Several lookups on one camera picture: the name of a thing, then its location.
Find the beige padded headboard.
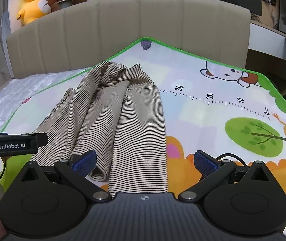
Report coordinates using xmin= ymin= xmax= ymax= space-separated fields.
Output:
xmin=6 ymin=0 xmax=251 ymax=79

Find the white desk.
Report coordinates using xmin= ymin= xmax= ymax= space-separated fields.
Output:
xmin=249 ymin=20 xmax=286 ymax=63

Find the beige striped shirt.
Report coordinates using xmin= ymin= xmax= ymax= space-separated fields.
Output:
xmin=30 ymin=61 xmax=169 ymax=198

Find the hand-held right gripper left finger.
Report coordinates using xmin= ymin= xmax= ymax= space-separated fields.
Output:
xmin=20 ymin=150 xmax=112 ymax=202

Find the black cable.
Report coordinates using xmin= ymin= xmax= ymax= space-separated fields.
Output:
xmin=0 ymin=159 xmax=7 ymax=182
xmin=217 ymin=153 xmax=246 ymax=166

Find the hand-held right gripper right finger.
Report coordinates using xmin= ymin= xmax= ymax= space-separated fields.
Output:
xmin=178 ymin=151 xmax=271 ymax=202

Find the white quilted mattress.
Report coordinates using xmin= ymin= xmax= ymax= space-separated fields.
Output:
xmin=0 ymin=66 xmax=93 ymax=128

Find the yellow plush duck toy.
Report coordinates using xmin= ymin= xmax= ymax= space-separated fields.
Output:
xmin=16 ymin=0 xmax=51 ymax=26

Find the cartoon printed play mat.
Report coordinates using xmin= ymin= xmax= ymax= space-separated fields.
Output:
xmin=0 ymin=37 xmax=286 ymax=241

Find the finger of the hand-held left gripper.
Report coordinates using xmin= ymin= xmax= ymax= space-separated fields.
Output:
xmin=36 ymin=133 xmax=49 ymax=147

